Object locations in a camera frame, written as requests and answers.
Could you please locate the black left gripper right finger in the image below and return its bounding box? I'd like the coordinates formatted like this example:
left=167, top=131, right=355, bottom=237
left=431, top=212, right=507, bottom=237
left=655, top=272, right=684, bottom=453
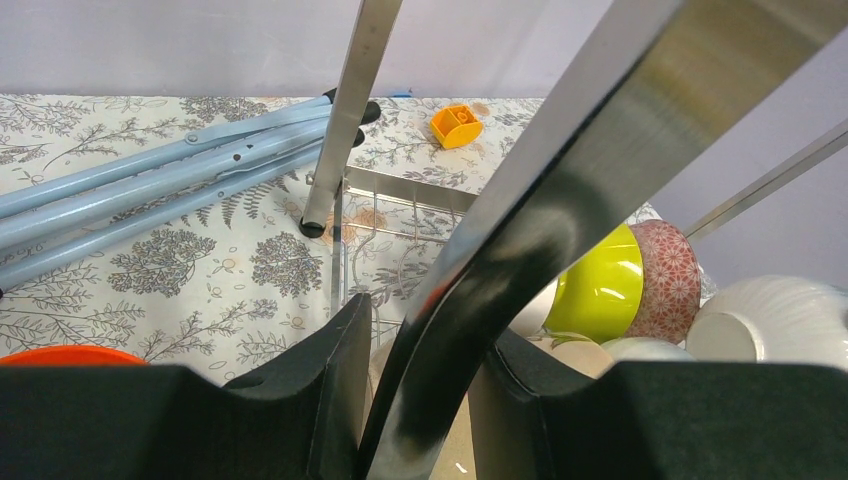
left=468, top=332, right=847, bottom=479

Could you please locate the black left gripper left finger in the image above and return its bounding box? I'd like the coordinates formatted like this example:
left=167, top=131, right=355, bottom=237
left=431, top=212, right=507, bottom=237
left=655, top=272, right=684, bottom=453
left=1, top=294, right=372, bottom=479

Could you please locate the white ribbed bowl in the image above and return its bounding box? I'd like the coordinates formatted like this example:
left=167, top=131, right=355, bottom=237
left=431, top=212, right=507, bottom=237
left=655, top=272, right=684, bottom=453
left=601, top=337, right=694, bottom=362
left=685, top=275, right=847, bottom=370

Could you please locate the orange plastic bowl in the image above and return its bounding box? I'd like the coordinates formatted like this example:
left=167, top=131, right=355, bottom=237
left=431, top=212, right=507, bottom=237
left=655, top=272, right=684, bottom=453
left=1, top=345, right=147, bottom=367

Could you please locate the stainless steel dish rack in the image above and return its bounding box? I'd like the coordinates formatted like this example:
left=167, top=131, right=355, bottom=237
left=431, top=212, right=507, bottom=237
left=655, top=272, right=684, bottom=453
left=298, top=0, right=848, bottom=480

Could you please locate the white ribbed bowl front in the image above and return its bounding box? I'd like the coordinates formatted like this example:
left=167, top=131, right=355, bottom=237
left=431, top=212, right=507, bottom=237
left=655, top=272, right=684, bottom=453
left=601, top=337, right=694, bottom=362

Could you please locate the yellow green bowl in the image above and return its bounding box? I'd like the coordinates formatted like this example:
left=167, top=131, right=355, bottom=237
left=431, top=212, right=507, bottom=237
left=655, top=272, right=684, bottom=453
left=544, top=224, right=644, bottom=343

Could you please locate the floral patterned table mat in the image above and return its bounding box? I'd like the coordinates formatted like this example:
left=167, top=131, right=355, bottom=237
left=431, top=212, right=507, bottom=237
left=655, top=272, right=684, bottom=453
left=0, top=93, right=664, bottom=480

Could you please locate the white ceramic bowl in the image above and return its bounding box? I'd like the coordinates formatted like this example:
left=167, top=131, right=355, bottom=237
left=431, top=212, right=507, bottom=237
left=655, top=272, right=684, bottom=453
left=509, top=280, right=558, bottom=337

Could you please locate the small orange yellow cup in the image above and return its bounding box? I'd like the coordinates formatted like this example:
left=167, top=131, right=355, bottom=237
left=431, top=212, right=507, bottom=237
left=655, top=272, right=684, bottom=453
left=429, top=105, right=484, bottom=149

